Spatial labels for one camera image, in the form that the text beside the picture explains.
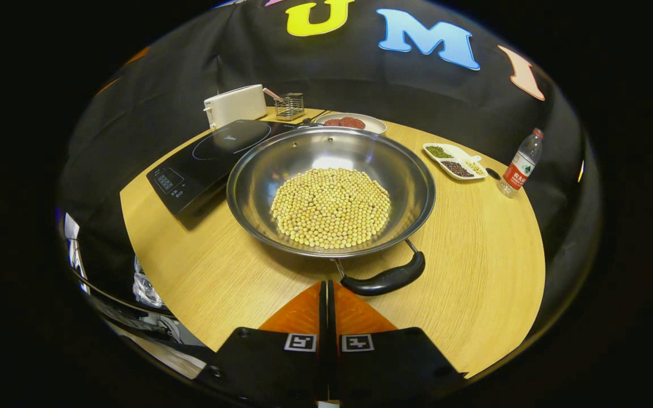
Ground pile of dark red beans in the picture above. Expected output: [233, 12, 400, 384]
[441, 161, 474, 178]

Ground crumpled clear plastic bag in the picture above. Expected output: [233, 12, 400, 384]
[133, 256, 166, 309]

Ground white toaster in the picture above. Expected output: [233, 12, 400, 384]
[203, 84, 268, 130]

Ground stainless steel pot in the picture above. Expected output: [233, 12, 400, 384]
[226, 120, 436, 297]

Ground round white plate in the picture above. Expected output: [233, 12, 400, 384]
[314, 112, 387, 135]

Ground black backdrop cloth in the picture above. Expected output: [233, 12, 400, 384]
[57, 0, 585, 307]

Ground white divided dish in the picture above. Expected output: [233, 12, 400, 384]
[422, 143, 487, 181]

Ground pile of soybeans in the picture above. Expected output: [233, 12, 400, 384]
[270, 168, 392, 250]

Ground black induction cooktop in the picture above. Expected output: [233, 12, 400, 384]
[146, 119, 304, 215]

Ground metal wire basket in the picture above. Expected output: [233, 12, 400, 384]
[274, 92, 306, 121]

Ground clear plastic water bottle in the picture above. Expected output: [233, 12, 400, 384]
[498, 128, 544, 198]

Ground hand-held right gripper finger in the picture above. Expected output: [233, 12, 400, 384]
[327, 279, 469, 404]
[193, 280, 328, 403]

